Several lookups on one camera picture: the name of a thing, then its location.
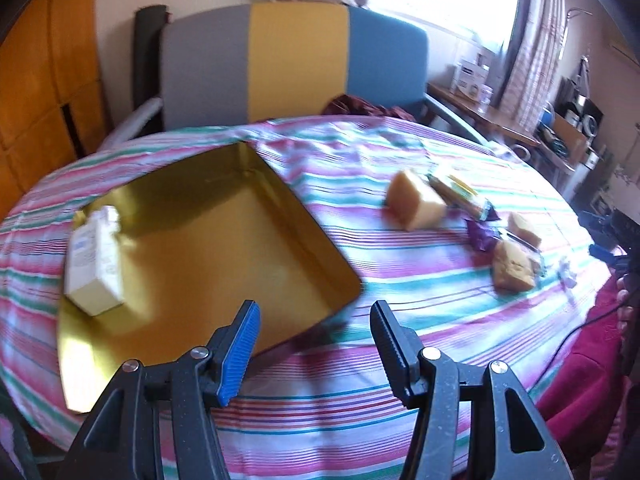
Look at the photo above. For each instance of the pink checked curtain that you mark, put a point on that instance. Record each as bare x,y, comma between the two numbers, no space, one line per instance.
535,66

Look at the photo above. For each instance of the purple wrapper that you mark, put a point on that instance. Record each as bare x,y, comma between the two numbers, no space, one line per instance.
482,238

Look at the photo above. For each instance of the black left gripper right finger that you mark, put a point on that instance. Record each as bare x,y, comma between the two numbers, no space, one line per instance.
508,437

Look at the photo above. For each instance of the dark red cloth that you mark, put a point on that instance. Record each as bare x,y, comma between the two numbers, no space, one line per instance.
355,106

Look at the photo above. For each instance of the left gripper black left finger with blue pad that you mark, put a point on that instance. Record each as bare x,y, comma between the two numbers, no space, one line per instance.
120,437

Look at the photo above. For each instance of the orange wooden wardrobe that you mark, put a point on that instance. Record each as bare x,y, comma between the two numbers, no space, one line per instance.
53,108

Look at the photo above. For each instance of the green snack packet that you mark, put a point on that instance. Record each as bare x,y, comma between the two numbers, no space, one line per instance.
456,193

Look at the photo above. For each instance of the striped pink green tablecloth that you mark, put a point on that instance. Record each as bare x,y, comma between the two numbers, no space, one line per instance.
327,412

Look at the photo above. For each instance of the grey yellow blue chair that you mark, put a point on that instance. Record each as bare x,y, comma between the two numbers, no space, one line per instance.
241,64

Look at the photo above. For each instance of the yellow sponge block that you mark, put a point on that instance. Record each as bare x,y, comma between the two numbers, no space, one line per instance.
511,268
413,203

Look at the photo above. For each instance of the small yellow sponge piece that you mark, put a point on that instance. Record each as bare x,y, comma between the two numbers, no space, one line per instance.
520,227

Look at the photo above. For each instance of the gold metal tray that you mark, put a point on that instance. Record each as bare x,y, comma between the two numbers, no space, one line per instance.
196,239

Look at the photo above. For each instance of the wooden side desk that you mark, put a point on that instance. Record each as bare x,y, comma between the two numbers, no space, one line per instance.
489,120

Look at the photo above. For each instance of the white cardboard box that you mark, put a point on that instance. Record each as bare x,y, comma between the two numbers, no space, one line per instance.
93,281

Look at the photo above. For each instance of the white appliance box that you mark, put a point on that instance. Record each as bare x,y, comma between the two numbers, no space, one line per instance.
469,79

